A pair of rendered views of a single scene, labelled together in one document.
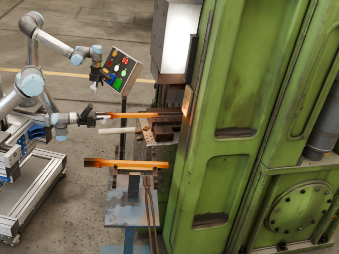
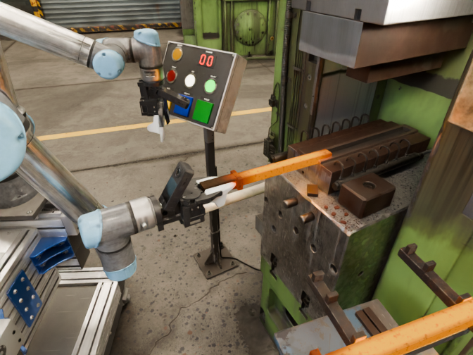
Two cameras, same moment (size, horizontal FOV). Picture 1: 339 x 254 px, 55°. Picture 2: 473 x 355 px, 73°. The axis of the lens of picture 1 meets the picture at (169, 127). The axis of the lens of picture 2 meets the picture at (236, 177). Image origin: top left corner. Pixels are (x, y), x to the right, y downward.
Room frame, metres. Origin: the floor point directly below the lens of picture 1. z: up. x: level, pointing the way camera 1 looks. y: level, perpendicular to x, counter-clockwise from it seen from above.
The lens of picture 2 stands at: (1.13, 0.48, 1.48)
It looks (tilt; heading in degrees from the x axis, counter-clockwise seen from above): 35 degrees down; 351
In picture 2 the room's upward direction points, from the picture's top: straight up
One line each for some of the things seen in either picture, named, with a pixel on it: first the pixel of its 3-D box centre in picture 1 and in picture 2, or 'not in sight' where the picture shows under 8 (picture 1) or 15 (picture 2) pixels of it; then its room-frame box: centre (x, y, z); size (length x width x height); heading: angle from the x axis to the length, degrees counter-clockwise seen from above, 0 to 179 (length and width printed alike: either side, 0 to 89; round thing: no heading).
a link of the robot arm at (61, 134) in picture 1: (61, 130); (115, 251); (1.69, 0.69, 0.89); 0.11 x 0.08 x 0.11; 27
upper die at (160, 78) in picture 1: (185, 70); (388, 29); (1.96, -0.05, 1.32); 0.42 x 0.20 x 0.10; 110
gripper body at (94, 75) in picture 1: (96, 73); (153, 96); (2.22, 0.61, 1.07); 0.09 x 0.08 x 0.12; 84
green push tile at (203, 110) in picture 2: (118, 84); (203, 111); (2.23, 0.44, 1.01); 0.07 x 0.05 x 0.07; 45
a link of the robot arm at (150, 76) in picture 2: (97, 63); (152, 74); (2.22, 0.60, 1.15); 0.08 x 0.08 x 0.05
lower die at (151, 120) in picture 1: (177, 117); (357, 149); (1.96, -0.05, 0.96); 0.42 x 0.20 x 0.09; 110
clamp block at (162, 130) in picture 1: (163, 134); (366, 194); (1.74, 0.03, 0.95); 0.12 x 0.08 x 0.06; 110
